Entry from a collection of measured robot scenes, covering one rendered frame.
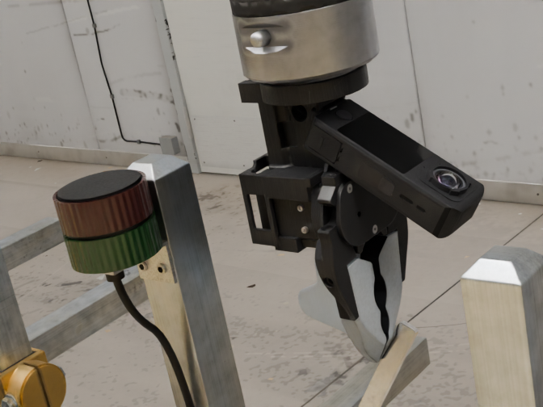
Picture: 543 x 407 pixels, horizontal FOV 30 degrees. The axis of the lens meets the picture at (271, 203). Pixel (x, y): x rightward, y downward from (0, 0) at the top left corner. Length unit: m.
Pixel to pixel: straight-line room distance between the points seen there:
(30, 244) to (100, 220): 0.66
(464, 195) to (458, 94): 3.08
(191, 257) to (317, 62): 0.16
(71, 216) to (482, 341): 0.26
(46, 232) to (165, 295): 0.61
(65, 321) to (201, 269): 0.33
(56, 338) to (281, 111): 0.41
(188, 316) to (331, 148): 0.15
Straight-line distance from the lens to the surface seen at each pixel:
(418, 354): 1.03
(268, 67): 0.63
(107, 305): 1.04
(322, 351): 2.89
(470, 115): 3.70
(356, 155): 0.64
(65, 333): 1.01
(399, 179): 0.63
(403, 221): 0.72
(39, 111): 5.57
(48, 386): 0.91
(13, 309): 0.91
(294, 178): 0.66
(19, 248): 1.27
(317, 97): 0.64
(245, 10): 0.63
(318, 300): 0.71
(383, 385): 0.74
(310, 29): 0.62
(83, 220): 0.63
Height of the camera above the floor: 1.34
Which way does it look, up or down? 19 degrees down
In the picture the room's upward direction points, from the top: 12 degrees counter-clockwise
